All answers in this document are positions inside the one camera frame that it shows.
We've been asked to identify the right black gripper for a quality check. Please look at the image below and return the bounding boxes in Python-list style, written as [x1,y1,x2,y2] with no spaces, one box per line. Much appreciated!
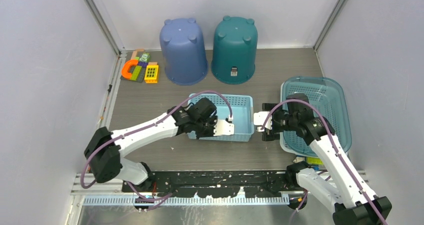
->
[261,102,298,140]

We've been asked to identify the light blue plastic basket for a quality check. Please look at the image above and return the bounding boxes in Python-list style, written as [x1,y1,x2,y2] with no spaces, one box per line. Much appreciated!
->
[187,93,255,142]

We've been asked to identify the teal plastic bucket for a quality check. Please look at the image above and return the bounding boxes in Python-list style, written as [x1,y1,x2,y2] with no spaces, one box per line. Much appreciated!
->
[211,15,258,85]

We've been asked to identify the blue plastic bucket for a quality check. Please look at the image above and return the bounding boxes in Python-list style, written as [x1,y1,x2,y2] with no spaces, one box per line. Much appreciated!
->
[159,18,209,86]

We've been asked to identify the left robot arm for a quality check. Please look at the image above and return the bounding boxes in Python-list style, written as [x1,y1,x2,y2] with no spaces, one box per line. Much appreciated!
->
[84,97,218,192]

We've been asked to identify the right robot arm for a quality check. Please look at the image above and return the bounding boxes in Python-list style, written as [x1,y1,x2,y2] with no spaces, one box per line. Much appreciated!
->
[253,93,392,225]

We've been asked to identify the small toy car blue wheels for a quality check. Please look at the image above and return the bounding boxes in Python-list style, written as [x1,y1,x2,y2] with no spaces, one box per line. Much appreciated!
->
[293,156,320,171]

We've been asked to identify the lime green toy brick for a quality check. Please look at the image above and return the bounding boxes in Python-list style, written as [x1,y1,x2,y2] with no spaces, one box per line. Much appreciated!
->
[306,157,324,166]

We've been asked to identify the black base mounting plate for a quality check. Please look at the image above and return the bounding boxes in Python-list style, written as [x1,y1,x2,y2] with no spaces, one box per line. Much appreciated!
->
[135,170,303,199]

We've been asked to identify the teal plastic basket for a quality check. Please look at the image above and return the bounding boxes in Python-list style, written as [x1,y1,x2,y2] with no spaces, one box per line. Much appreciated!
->
[279,76,352,158]

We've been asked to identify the yellow toy block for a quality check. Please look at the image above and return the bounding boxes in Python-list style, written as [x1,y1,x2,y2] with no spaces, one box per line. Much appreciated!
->
[144,64,160,84]

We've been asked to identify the lime green long brick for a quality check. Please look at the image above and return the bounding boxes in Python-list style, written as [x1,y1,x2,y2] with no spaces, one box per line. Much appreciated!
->
[129,65,144,83]

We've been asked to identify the purple toy block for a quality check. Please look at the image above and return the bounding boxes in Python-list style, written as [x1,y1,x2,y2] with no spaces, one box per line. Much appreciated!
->
[138,61,149,68]

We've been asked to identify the green numbered toy block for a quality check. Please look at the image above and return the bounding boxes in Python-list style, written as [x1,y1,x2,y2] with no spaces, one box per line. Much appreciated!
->
[139,52,151,63]

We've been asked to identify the orange toy arch block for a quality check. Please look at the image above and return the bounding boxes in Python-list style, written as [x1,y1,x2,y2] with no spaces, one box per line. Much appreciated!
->
[121,59,139,80]

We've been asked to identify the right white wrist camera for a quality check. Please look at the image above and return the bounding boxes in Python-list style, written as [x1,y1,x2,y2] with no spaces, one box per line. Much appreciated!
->
[253,111,273,132]

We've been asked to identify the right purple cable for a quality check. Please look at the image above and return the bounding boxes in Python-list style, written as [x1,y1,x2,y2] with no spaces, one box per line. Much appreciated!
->
[258,98,389,225]

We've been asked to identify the white cable duct strip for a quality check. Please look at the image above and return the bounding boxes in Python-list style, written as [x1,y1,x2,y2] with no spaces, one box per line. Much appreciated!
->
[82,194,290,206]

